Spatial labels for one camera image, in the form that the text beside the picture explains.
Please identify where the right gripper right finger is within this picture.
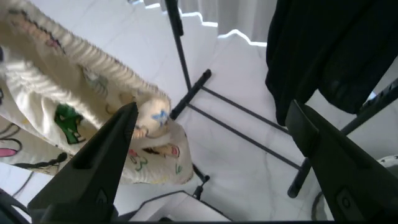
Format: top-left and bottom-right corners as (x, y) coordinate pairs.
(285, 99), (398, 223)

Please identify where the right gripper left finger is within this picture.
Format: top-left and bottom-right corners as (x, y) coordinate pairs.
(27, 101), (139, 223)

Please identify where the cream printed garment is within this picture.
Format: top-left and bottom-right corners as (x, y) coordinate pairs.
(0, 0), (194, 185)

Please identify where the black T-shirt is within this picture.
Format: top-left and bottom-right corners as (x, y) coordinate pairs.
(265, 0), (398, 127)

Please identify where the black clothes rack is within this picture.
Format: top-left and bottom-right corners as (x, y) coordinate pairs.
(164, 0), (398, 199)

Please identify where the grey cable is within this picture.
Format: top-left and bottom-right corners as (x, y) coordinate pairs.
(12, 170), (34, 197)

